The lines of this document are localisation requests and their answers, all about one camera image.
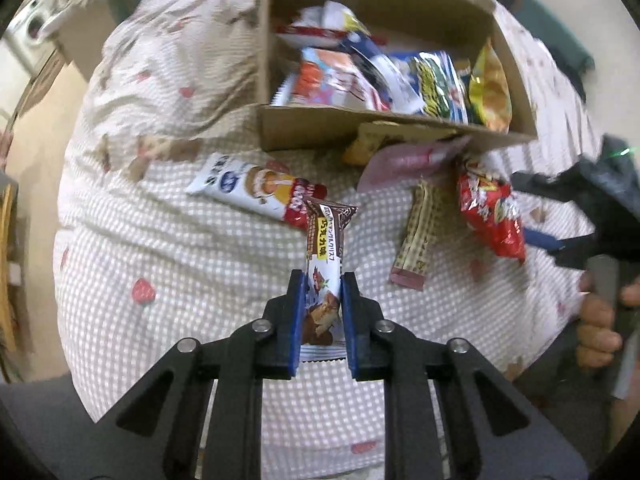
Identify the yellow wooden chair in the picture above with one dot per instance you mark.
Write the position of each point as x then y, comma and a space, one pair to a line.
6, 260

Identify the beige side cabinet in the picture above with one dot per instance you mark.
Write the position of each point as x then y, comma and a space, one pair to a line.
85, 45

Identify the tan snack packet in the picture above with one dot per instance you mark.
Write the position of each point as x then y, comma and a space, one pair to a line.
370, 142

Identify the chocolate snack bar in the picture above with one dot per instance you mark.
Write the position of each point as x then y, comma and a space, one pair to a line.
325, 255

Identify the white and red biscuit packet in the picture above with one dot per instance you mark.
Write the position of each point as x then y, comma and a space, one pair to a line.
250, 185

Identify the gold snack packet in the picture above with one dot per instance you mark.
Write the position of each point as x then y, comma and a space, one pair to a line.
492, 90

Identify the brown striped wafer packet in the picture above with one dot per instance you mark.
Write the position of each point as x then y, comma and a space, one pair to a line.
417, 240

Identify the person's right hand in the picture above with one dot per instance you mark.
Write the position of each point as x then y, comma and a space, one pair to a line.
597, 335

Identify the cardboard box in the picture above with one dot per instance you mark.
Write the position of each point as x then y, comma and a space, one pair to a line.
320, 127

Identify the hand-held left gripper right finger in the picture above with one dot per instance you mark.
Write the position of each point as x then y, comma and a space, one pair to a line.
350, 330

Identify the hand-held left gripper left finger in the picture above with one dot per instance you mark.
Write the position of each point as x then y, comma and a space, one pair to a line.
296, 325

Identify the grey trouser leg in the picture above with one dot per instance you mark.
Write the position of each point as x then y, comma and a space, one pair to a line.
50, 425

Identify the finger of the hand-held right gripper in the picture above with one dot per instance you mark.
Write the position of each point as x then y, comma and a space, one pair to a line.
545, 242
545, 184

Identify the washing machine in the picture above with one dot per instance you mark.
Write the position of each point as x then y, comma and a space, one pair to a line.
30, 30

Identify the red and white snack packet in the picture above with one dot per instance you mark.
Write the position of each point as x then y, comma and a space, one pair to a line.
310, 34

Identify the yellow and blue snack packet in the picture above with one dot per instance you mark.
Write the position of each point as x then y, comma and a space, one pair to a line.
435, 85

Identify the pink and light blue snack packet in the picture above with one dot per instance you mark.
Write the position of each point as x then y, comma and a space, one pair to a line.
325, 77

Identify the checked printed blanket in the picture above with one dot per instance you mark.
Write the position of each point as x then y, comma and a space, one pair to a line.
200, 280

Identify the white and yellow snack packet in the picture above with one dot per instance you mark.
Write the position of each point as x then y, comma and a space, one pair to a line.
340, 17

